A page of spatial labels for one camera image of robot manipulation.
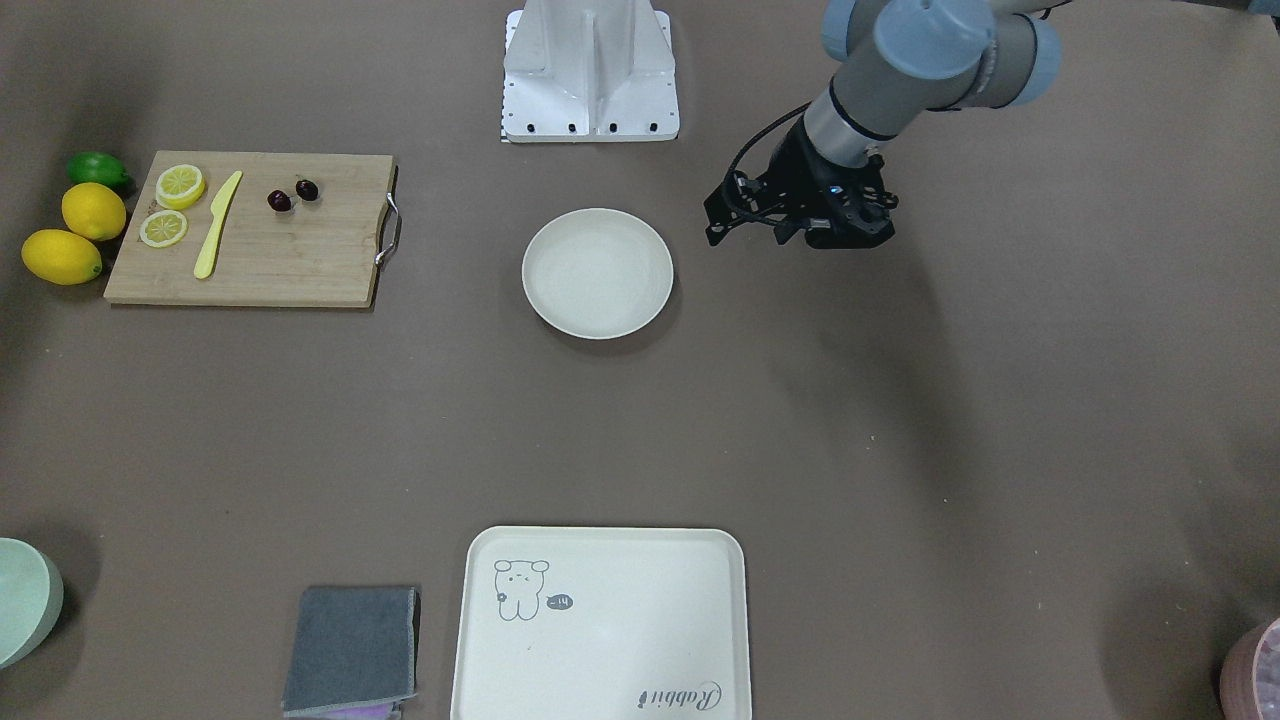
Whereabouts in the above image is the cream round plate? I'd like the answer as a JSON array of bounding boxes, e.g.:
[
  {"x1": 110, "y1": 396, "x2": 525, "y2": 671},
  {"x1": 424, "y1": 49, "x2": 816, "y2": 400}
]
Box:
[{"x1": 521, "y1": 208, "x2": 675, "y2": 341}]

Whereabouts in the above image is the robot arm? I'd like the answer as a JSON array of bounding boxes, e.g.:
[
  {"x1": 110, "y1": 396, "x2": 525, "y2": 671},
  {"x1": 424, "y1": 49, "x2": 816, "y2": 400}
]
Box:
[{"x1": 704, "y1": 1, "x2": 1062, "y2": 249}]

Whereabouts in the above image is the lemon slice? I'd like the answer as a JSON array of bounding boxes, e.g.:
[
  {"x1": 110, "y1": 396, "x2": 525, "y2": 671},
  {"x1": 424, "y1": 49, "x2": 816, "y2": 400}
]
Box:
[
  {"x1": 155, "y1": 164, "x2": 207, "y2": 211},
  {"x1": 138, "y1": 209, "x2": 189, "y2": 249}
]

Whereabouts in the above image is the bamboo cutting board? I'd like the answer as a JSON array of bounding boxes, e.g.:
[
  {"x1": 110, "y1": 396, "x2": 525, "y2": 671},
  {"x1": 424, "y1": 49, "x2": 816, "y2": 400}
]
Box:
[{"x1": 104, "y1": 150, "x2": 398, "y2": 309}]

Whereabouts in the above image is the mint green bowl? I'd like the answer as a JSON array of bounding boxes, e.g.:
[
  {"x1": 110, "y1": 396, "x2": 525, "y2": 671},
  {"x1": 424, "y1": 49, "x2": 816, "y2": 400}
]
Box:
[{"x1": 1, "y1": 538, "x2": 64, "y2": 669}]

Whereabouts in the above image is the cream rabbit tray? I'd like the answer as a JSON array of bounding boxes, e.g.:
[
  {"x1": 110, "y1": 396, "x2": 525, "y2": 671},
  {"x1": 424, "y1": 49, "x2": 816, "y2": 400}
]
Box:
[{"x1": 451, "y1": 527, "x2": 753, "y2": 719}]

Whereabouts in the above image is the yellow lemon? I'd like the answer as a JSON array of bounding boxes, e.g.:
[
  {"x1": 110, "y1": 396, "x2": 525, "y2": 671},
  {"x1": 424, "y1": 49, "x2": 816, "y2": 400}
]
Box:
[
  {"x1": 20, "y1": 229, "x2": 105, "y2": 286},
  {"x1": 61, "y1": 182, "x2": 127, "y2": 242}
]

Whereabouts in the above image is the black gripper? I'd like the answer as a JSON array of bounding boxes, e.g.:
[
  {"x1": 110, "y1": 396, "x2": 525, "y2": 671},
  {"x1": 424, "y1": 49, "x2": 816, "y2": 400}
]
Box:
[{"x1": 703, "y1": 120, "x2": 899, "y2": 250}]

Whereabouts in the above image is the dark red cherry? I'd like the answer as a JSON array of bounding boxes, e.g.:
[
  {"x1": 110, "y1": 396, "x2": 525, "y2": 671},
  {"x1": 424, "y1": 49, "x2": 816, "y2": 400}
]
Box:
[
  {"x1": 294, "y1": 178, "x2": 319, "y2": 202},
  {"x1": 268, "y1": 190, "x2": 294, "y2": 213}
]

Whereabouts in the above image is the green lime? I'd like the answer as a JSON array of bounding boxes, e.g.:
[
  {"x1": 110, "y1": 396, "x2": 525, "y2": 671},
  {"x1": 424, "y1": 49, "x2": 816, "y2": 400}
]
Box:
[{"x1": 65, "y1": 151, "x2": 133, "y2": 192}]

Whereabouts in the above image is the pink bowl with ice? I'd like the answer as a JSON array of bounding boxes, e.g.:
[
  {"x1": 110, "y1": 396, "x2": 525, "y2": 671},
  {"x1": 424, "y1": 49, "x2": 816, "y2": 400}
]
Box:
[{"x1": 1219, "y1": 618, "x2": 1279, "y2": 719}]

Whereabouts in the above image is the grey folded cloth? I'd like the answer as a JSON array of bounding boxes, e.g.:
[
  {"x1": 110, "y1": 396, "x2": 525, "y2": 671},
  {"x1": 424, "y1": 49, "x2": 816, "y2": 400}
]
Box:
[{"x1": 282, "y1": 585, "x2": 419, "y2": 719}]

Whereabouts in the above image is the yellow plastic knife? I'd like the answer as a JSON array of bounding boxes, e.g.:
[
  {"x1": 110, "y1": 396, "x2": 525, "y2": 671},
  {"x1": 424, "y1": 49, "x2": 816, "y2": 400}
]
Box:
[{"x1": 193, "y1": 170, "x2": 243, "y2": 281}]

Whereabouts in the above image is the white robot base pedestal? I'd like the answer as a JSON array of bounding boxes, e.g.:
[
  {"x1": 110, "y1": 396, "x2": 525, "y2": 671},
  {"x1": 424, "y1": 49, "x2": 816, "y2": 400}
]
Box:
[{"x1": 500, "y1": 1, "x2": 681, "y2": 143}]

